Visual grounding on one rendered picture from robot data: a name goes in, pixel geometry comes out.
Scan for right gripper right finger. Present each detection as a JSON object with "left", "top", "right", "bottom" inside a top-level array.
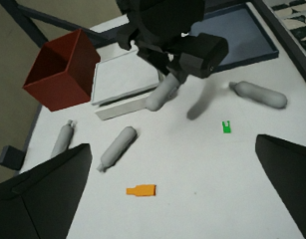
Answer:
[{"left": 254, "top": 133, "right": 306, "bottom": 239}]

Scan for small green clip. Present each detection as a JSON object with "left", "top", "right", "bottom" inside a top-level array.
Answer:
[{"left": 222, "top": 120, "right": 231, "bottom": 133}]

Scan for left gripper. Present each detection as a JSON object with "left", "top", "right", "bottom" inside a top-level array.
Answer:
[{"left": 116, "top": 8, "right": 228, "bottom": 85}]

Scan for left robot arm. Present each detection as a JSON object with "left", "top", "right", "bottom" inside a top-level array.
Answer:
[{"left": 116, "top": 0, "right": 205, "bottom": 38}]

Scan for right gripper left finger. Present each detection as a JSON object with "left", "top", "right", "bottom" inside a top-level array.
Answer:
[{"left": 0, "top": 142, "right": 93, "bottom": 239}]

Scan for white cylinder with narrow neck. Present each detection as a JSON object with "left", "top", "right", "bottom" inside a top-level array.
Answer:
[
  {"left": 96, "top": 126, "right": 136, "bottom": 173},
  {"left": 146, "top": 73, "right": 182, "bottom": 112}
]

